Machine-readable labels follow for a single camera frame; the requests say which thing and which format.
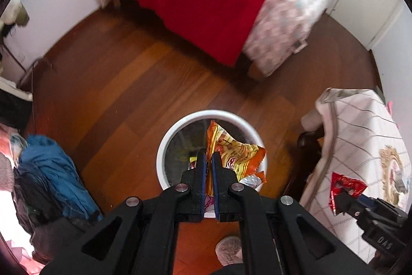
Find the cream puffer jacket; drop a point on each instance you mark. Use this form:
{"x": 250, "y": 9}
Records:
{"x": 14, "y": 9}

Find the black garment with white stripes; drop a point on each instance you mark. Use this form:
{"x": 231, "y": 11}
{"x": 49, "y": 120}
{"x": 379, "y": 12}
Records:
{"x": 13, "y": 107}

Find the white wall socket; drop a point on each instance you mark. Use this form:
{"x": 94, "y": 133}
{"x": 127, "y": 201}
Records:
{"x": 21, "y": 57}

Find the black bin liner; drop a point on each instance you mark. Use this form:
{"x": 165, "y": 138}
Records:
{"x": 183, "y": 146}

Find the blue jacket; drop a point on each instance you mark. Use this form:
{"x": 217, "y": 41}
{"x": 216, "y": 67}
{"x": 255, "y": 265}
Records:
{"x": 54, "y": 168}

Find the black crumpled clothing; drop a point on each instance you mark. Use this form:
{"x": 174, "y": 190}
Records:
{"x": 35, "y": 197}

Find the red snack wrapper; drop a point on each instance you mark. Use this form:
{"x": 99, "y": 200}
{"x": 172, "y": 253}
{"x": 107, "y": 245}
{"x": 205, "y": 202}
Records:
{"x": 341, "y": 183}

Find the metal clothes rack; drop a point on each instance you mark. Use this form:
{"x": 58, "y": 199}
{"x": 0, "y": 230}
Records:
{"x": 16, "y": 59}

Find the pink striped bedding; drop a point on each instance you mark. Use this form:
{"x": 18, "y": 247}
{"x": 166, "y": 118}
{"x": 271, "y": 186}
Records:
{"x": 19, "y": 257}

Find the white round trash bin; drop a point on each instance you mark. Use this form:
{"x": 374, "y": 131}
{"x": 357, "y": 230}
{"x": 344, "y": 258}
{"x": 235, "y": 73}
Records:
{"x": 161, "y": 162}

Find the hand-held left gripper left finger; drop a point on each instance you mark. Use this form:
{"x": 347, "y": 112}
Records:
{"x": 202, "y": 194}

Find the dark wooden chair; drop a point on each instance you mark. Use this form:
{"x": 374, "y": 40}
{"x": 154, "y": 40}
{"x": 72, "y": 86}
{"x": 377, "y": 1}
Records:
{"x": 305, "y": 146}

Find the bed with checkered sheet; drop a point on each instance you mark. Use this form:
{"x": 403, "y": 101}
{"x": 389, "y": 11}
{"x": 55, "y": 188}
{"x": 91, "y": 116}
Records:
{"x": 286, "y": 17}

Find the floral slipper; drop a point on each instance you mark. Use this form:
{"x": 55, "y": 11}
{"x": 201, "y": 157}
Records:
{"x": 228, "y": 251}

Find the red blanket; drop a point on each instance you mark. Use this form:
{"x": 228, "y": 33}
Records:
{"x": 193, "y": 1}

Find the person's dark fleece trouser leg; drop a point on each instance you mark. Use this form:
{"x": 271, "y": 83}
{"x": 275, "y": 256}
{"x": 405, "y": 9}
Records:
{"x": 231, "y": 270}

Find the white packet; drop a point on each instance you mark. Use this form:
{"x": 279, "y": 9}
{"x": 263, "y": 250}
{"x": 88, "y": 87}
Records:
{"x": 401, "y": 180}

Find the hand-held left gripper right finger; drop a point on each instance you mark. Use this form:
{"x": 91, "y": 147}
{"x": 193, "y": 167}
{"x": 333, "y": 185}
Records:
{"x": 216, "y": 197}

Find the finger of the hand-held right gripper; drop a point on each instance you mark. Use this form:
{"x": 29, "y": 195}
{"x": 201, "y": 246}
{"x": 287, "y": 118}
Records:
{"x": 368, "y": 202}
{"x": 347, "y": 203}

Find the orange snack wrapper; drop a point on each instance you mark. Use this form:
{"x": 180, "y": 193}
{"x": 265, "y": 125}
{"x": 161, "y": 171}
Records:
{"x": 238, "y": 152}

